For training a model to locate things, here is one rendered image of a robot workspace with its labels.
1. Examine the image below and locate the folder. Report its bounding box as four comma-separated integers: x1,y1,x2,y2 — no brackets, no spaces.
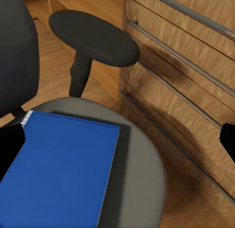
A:
0,110,119,228

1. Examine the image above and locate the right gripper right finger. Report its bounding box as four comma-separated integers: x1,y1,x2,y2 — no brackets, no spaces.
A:
219,123,235,163

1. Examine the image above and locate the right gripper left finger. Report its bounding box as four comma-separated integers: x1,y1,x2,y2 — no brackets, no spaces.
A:
0,123,25,182

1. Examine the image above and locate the swivel chair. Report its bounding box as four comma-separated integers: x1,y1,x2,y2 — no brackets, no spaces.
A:
0,0,167,228

